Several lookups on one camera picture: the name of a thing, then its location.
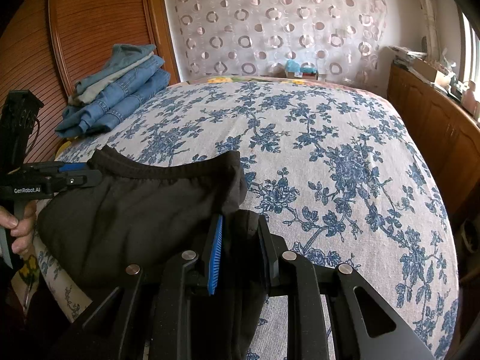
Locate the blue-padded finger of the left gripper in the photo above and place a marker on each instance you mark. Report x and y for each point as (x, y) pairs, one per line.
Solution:
(54, 167)
(78, 178)

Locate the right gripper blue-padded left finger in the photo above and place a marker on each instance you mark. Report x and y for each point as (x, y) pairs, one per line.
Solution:
(148, 313)

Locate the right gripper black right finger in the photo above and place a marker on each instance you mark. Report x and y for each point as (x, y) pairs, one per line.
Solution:
(333, 310)

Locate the black pants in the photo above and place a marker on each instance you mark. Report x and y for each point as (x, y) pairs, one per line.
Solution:
(147, 214)

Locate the person's left hand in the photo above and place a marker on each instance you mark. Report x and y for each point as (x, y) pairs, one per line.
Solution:
(22, 230)

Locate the yellow object beside bed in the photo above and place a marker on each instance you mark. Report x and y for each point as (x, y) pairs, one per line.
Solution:
(62, 148)

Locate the blue floral bed sheet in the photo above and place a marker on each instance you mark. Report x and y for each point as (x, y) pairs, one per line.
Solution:
(332, 169)

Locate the folded blue jeans stack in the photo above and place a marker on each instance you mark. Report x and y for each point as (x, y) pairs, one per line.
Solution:
(103, 100)

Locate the colourful floral blanket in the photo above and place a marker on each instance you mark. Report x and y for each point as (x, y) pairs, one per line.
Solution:
(297, 81)

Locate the wooden side cabinet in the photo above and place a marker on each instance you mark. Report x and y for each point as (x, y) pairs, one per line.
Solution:
(446, 136)

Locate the white circle-patterned curtain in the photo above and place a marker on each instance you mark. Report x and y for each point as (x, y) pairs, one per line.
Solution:
(341, 38)

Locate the blue tissue box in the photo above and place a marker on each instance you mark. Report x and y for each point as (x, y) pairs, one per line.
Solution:
(306, 71)

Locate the pink bottle on cabinet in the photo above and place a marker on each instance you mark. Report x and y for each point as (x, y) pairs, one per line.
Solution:
(468, 99)

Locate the cardboard box on cabinet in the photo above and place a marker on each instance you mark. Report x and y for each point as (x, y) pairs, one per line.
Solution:
(432, 71)

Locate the window with brown frame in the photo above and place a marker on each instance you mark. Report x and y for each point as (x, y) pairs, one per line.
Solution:
(469, 55)

